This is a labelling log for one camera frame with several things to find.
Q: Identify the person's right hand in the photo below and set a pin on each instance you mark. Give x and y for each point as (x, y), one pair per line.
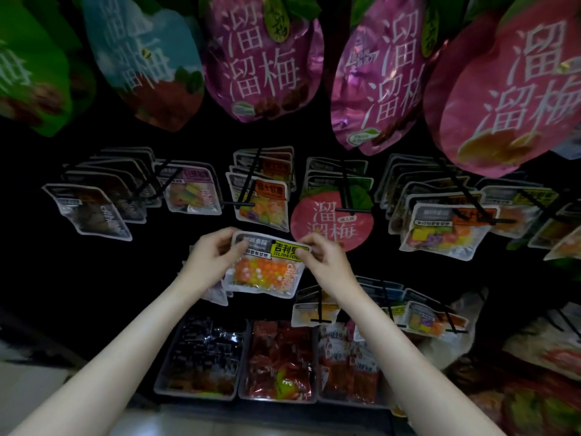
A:
(331, 268)

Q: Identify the person's left hand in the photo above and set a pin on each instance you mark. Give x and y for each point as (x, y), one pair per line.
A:
(209, 263)

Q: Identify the small pink round snack bag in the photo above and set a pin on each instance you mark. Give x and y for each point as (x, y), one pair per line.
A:
(331, 222)

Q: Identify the clear mixed candy packets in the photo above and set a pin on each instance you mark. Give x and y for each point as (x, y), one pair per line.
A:
(191, 190)

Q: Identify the row of small clear pouches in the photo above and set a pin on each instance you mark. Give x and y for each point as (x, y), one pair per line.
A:
(427, 318)

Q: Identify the white red-label snack bag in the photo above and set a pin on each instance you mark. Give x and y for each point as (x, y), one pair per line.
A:
(549, 345)
(458, 331)

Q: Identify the large teal round snack bag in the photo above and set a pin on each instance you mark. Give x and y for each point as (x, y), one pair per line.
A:
(145, 59)

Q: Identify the row of red orange pouches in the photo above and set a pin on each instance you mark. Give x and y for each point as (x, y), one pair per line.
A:
(517, 404)

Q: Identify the large green round snack bag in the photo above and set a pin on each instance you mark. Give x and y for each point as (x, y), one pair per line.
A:
(27, 68)

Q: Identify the person's left forearm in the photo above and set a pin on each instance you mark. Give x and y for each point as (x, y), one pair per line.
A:
(100, 377)

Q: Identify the person's right forearm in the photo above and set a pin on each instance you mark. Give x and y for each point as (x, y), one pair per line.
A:
(408, 377)

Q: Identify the clear tray of dark candies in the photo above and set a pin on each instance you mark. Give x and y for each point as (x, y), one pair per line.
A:
(204, 358)

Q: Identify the clear tray of mixed candies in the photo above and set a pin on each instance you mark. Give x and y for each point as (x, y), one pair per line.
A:
(349, 363)

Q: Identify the clear tray of red candies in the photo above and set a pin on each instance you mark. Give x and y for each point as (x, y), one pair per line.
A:
(277, 363)

